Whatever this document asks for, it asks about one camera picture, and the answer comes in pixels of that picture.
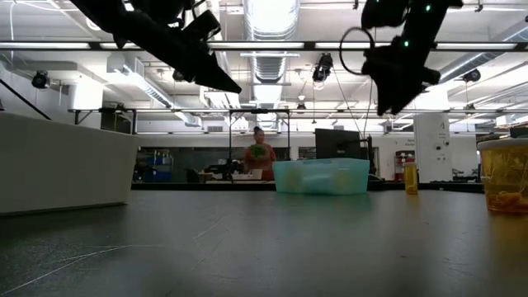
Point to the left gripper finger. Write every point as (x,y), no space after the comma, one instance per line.
(212,82)
(216,70)

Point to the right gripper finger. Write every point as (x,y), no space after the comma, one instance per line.
(402,99)
(384,99)

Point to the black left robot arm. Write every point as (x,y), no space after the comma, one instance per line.
(99,10)

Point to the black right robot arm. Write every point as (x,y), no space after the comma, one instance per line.
(420,20)

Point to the teal plastic bin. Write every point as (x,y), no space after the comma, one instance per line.
(321,165)

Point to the large orange pill bottle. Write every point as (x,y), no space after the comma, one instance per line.
(505,177)

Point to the white plastic bin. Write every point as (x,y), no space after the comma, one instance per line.
(62,165)

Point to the black ceiling spotlight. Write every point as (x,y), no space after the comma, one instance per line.
(177,76)
(322,68)
(40,79)
(471,75)

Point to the white square pillar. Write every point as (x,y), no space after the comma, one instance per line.
(433,136)

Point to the black monitor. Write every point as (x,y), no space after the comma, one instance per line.
(338,142)

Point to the red cabinet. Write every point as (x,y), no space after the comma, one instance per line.
(400,165)

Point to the green potted plant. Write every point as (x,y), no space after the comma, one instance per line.
(257,151)

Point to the person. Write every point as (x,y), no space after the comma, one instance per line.
(268,165)

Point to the blue storage bins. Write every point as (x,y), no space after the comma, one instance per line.
(158,176)

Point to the black slanted rod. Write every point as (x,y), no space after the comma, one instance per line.
(24,98)

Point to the silver ceiling duct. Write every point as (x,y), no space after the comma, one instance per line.
(270,20)

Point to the black shelf frame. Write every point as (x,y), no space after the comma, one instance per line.
(117,121)

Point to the black aluminium table frame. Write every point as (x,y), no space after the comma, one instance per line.
(247,186)

